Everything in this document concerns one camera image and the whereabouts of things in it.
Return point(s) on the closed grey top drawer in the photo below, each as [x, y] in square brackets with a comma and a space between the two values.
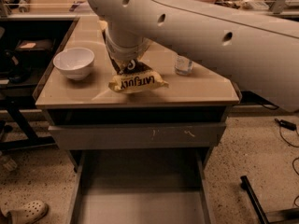
[123, 136]

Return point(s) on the brown Late July chip bag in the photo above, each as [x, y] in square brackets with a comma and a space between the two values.
[132, 76]

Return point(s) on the black power adapter with cable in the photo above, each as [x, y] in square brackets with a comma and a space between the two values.
[284, 124]

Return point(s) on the open grey middle drawer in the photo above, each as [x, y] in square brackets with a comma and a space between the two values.
[140, 186]

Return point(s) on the clear plastic water bottle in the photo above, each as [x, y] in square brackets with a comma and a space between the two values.
[183, 66]

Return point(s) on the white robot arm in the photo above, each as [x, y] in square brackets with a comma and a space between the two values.
[258, 52]

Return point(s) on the white clog shoe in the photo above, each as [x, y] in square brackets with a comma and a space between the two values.
[30, 213]

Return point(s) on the grey drawer cabinet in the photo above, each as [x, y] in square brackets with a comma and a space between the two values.
[199, 98]

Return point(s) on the white ceramic bowl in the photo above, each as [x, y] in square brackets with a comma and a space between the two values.
[74, 63]

